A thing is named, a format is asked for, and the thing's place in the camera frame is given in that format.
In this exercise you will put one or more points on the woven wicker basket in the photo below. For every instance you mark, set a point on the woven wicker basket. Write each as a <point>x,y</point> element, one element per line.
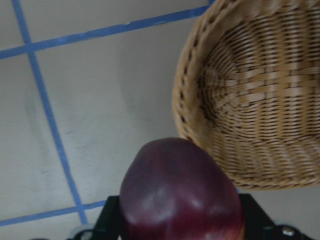
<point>247,90</point>

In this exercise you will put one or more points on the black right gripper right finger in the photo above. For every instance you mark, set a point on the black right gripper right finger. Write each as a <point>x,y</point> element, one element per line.
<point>259,226</point>

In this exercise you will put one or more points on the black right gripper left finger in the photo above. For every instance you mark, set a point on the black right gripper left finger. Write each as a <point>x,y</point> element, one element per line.
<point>109,224</point>

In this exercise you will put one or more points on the dark red apple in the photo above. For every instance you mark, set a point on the dark red apple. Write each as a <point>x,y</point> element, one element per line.
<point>173,190</point>

